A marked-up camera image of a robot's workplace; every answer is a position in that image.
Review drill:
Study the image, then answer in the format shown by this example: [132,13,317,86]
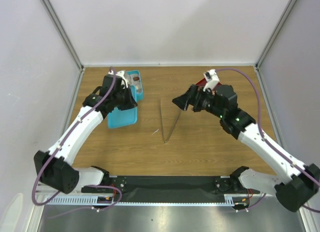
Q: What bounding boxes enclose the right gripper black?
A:
[172,83,225,118]

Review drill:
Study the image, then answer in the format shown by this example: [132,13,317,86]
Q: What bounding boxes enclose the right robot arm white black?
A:
[172,84,320,212]

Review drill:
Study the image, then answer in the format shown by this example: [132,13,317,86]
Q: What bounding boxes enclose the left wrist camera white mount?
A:
[107,70,132,88]

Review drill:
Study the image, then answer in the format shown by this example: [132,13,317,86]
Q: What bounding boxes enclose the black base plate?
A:
[81,175,261,203]

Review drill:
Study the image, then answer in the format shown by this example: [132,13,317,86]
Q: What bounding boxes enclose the blue tin box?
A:
[127,70,144,101]

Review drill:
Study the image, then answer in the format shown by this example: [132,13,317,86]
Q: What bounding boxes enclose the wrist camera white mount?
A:
[203,69,220,92]
[107,70,132,88]

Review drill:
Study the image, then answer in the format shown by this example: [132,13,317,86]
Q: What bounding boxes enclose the red lacquer tray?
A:
[196,78,222,90]

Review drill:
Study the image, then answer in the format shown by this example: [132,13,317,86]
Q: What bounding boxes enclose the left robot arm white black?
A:
[33,70,138,194]

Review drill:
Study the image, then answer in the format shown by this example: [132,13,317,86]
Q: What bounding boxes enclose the white cable duct left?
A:
[47,195,114,206]

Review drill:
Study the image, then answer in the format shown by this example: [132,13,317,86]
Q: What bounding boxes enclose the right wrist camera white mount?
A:
[203,69,220,92]

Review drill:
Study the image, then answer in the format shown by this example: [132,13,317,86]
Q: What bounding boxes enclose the blue tin lid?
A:
[107,90,139,129]

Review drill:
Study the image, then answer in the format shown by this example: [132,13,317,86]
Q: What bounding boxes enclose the white cable duct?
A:
[224,193,251,206]
[47,195,114,206]

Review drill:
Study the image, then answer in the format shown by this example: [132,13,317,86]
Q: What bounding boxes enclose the white cable duct right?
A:
[224,193,251,206]

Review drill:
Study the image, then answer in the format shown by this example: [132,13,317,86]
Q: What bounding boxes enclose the metal tongs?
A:
[158,99,182,144]

